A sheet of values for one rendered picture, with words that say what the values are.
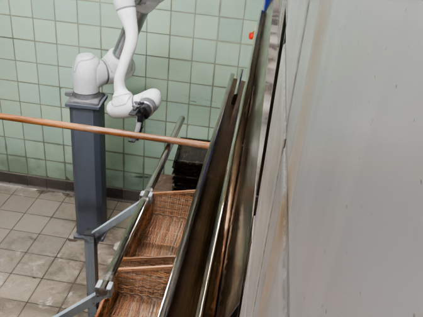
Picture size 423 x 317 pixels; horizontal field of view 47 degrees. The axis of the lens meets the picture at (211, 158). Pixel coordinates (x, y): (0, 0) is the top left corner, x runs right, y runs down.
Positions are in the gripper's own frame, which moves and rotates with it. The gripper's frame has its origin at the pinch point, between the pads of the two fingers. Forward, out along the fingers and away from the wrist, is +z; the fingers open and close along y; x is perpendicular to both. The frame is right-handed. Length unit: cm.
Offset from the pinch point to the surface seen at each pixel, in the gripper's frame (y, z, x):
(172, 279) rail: -26, 118, -44
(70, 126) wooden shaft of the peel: -1.0, 9.6, 25.5
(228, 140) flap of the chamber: -22, 43, -48
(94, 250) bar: 30, 51, 0
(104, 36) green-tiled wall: -7, -110, 52
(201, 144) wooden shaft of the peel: -1.4, 9.6, -33.6
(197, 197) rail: -26, 85, -44
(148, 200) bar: 2, 52, -22
